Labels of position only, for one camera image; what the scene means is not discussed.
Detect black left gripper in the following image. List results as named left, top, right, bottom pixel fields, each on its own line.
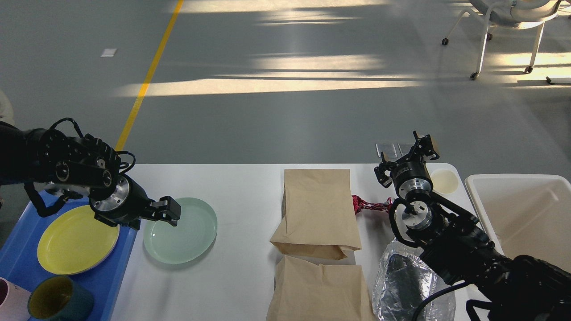
left=89, top=174, right=181, bottom=231

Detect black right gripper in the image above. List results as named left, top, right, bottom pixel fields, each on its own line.
left=374, top=131, right=440, bottom=200

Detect pale green plate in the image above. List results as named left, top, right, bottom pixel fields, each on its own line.
left=143, top=198, right=218, bottom=264

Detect dark green mug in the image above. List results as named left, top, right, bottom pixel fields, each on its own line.
left=27, top=276, right=95, bottom=321

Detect pink mug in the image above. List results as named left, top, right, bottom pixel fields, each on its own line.
left=0, top=278, right=31, bottom=321

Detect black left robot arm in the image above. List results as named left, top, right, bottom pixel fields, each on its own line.
left=1, top=118, right=181, bottom=230

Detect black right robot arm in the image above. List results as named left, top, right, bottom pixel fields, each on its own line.
left=374, top=132, right=571, bottom=321

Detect metal floor socket plates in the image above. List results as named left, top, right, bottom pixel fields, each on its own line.
left=376, top=143, right=414, bottom=159

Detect red candy wrapper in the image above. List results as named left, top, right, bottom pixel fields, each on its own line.
left=352, top=195, right=394, bottom=215

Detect yellow plate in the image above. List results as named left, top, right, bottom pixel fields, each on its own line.
left=37, top=205, right=120, bottom=276

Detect upper brown paper bag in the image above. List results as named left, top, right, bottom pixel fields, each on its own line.
left=270, top=169, right=362, bottom=260

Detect brown paper bag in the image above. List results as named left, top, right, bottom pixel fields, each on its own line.
left=270, top=169, right=362, bottom=260
left=266, top=256, right=377, bottom=321

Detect blue plastic tray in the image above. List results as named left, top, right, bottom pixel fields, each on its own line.
left=0, top=198, right=137, bottom=321

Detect white plastic bin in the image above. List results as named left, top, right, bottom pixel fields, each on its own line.
left=465, top=173, right=571, bottom=272

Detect lower brown paper bag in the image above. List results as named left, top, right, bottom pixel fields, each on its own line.
left=266, top=256, right=377, bottom=321

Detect white chair at left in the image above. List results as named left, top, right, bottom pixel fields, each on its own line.
left=0, top=90, right=16, bottom=126

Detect white chair on casters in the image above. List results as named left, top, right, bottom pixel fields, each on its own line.
left=441, top=0, right=562, bottom=81

